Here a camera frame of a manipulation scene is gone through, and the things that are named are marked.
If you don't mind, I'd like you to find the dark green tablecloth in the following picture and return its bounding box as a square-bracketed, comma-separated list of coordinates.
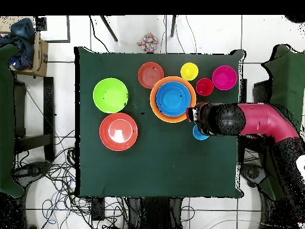
[74, 46, 246, 199]

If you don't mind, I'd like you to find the blue cup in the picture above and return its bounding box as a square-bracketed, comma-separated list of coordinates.
[192, 124, 210, 141]

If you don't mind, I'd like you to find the black floor frame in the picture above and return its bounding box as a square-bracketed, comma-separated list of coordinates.
[35, 15, 71, 44]

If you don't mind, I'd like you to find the blue cloth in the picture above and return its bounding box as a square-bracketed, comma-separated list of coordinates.
[0, 18, 36, 70]

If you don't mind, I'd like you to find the black floor box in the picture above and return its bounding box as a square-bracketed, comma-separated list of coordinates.
[91, 197, 105, 221]

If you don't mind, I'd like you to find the large blue bowl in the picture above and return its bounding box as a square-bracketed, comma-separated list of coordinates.
[155, 81, 192, 117]

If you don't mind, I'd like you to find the large orange bowl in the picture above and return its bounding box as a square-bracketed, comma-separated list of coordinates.
[149, 76, 197, 124]

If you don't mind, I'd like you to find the red cup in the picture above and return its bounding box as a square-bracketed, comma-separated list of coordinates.
[195, 78, 214, 97]

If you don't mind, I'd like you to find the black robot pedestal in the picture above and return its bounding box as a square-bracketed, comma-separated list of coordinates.
[127, 197, 184, 229]

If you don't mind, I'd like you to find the colourful patterned box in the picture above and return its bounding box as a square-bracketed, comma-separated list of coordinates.
[136, 32, 159, 53]

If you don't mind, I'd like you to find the tangle of cables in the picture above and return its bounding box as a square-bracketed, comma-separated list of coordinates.
[13, 129, 129, 229]

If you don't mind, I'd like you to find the black tripod leg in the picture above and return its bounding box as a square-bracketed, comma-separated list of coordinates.
[99, 15, 119, 43]
[170, 15, 178, 38]

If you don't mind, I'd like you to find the small red bowl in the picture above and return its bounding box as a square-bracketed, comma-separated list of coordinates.
[137, 61, 164, 89]

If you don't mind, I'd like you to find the cardboard box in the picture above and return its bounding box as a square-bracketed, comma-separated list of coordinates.
[11, 32, 49, 78]

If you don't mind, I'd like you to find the green cloth covered table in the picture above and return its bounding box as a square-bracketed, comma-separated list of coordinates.
[0, 44, 25, 198]
[258, 44, 305, 201]

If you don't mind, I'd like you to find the wide red bowl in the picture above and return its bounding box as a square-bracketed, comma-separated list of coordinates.
[99, 112, 139, 152]

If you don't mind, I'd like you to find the pink bowl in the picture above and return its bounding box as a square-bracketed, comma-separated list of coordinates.
[211, 65, 238, 91]

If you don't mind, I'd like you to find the yellow cup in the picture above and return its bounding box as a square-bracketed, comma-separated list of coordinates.
[180, 62, 199, 81]

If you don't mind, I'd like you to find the black stool frame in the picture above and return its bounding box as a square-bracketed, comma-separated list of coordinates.
[13, 76, 56, 162]

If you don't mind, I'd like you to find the green bowl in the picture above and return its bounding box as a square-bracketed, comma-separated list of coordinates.
[92, 78, 129, 114]

